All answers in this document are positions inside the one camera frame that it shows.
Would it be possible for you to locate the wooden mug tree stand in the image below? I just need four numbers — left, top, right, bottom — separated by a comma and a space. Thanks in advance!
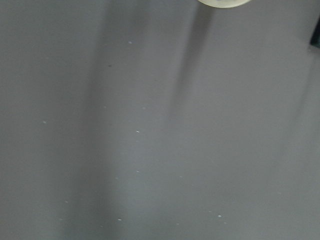
198, 0, 251, 9

